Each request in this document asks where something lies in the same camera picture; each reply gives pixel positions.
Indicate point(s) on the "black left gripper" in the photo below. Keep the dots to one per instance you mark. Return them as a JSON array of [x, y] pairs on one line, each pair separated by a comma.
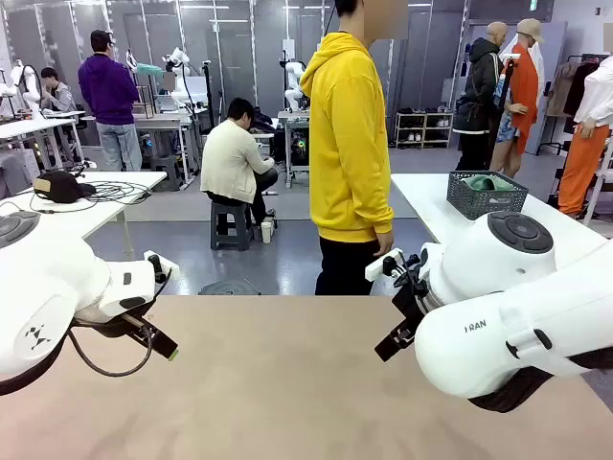
[[112, 327]]

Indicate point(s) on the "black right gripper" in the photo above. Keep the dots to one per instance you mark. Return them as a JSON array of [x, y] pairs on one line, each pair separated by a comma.
[[411, 304]]

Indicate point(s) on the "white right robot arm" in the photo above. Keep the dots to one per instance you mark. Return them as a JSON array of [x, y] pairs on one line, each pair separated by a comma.
[[479, 335]]

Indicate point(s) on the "person's right forearm yellow sleeve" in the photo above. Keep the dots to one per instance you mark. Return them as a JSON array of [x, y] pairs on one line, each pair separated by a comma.
[[380, 211]]

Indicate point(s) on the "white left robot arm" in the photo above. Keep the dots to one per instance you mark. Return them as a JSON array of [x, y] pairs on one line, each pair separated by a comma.
[[48, 278]]

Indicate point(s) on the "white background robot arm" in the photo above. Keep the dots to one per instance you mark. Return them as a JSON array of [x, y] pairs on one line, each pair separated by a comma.
[[293, 86], [178, 72], [29, 86]]

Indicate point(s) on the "white side table with basket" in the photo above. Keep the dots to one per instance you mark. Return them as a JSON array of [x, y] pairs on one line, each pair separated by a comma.
[[421, 201]]

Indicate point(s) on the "grey plastic mesh basket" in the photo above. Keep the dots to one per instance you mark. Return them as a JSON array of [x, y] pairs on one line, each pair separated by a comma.
[[479, 203]]

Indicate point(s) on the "person's right hand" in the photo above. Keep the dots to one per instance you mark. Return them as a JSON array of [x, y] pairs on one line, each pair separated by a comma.
[[385, 242]]

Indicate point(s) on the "grey round floor base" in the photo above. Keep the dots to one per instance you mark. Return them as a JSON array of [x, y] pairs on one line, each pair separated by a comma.
[[230, 287]]

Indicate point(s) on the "grey plastic stool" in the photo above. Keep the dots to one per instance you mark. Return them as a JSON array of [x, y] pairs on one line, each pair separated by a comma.
[[232, 225]]

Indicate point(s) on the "white paper cup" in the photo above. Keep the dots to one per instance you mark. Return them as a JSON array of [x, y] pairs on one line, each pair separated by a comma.
[[266, 233]]

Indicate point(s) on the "black cap with tan patch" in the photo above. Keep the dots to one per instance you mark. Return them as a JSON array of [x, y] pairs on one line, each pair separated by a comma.
[[60, 187]]

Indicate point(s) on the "sage green towel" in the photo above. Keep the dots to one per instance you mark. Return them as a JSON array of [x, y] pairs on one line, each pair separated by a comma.
[[493, 183]]

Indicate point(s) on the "seated person in cream jacket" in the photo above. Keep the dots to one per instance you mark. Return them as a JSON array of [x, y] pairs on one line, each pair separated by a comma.
[[230, 158]]

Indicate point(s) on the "person in yellow hoodie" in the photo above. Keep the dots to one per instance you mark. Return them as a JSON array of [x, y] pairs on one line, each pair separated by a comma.
[[345, 144]]

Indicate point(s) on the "grey background workbench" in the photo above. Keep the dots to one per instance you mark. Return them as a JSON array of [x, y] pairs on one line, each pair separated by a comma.
[[163, 122]]

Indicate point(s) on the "white shoe rack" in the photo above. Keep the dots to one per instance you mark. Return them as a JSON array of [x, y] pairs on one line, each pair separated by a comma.
[[424, 127]]

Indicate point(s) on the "equipment cart with computer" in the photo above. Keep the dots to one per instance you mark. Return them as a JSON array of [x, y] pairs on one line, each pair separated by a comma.
[[297, 144]]

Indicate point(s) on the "white background workbench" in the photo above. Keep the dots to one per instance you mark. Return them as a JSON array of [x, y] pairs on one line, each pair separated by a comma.
[[33, 127]]

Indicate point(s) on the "person in purple hoodie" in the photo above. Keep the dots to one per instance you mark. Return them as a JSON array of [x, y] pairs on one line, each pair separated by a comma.
[[107, 91]]

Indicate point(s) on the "mannequin in dark jacket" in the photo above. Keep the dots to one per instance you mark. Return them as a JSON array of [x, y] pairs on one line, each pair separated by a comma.
[[479, 96]]

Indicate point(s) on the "seated person in grey top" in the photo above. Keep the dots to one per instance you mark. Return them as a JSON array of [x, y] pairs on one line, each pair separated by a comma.
[[57, 96]]

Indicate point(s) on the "mannequin in orange garment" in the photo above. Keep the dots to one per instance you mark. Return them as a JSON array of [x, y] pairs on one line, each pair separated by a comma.
[[522, 91]]

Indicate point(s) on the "clothes rack with dark garments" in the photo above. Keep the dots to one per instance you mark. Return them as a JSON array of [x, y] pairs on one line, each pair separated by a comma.
[[567, 91]]

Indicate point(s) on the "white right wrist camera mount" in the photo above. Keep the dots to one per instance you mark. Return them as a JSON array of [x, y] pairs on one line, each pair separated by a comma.
[[383, 266]]

